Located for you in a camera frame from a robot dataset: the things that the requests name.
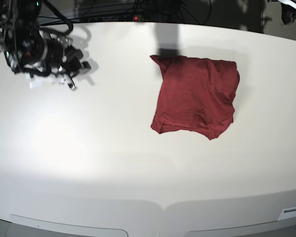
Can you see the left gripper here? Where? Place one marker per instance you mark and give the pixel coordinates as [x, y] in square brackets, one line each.
[288, 14]

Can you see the power strip with red switch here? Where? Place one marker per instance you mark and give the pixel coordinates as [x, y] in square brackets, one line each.
[116, 18]

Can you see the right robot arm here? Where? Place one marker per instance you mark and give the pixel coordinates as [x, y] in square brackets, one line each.
[42, 54]

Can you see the dark red long-sleeve shirt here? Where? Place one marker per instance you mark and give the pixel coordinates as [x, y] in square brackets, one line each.
[196, 95]

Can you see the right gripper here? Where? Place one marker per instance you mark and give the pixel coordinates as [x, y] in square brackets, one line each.
[63, 59]

